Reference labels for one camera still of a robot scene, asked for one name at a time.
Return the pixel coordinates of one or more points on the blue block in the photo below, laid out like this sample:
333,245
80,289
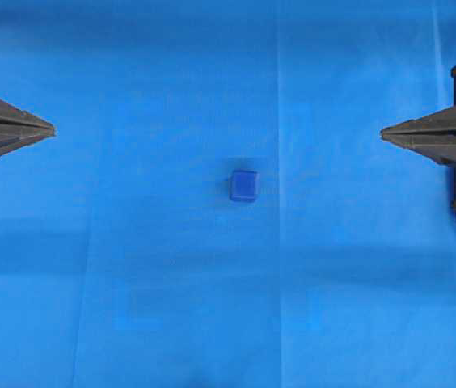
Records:
244,186

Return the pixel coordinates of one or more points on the blue table cloth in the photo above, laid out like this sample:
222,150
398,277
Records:
123,261

